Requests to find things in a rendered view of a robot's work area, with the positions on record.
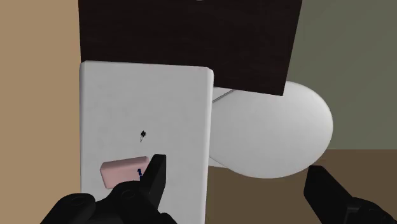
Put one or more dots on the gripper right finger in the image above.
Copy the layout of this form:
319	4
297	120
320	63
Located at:
325	192

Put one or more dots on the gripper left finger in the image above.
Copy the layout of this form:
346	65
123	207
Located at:
155	176

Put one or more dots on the pink soap bar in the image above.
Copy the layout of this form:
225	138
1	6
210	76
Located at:
121	172

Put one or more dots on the small black pin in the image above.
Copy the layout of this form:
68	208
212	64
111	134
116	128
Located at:
143	134

